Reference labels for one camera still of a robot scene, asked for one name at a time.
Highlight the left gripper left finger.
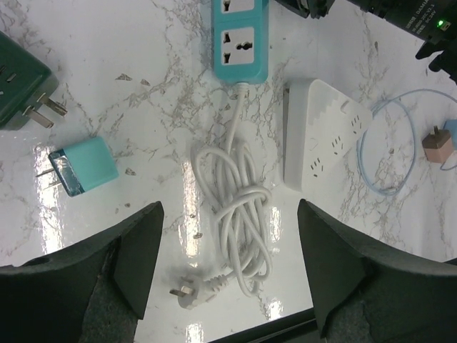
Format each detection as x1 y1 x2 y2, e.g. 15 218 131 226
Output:
1 202 164 342

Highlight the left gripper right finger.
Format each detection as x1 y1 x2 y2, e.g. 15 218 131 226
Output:
298 199 456 342

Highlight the teal small charger plug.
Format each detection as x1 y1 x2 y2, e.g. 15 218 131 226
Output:
37 136 119 197

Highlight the beige dual usb adapter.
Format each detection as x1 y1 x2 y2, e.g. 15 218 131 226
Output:
422 126 454 164

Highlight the white triangular power strip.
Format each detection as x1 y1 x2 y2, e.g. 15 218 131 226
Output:
283 79 373 192

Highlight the white power cord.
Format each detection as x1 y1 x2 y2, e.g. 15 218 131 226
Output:
169 81 274 311

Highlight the light blue charging cable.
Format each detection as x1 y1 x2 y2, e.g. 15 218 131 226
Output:
356 89 457 197

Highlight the dark green cube adapter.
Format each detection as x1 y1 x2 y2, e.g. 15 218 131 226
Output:
1 33 67 131

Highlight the teal power strip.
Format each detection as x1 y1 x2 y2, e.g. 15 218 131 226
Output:
211 0 269 84

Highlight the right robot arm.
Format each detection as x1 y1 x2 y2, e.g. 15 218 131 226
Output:
348 0 456 81

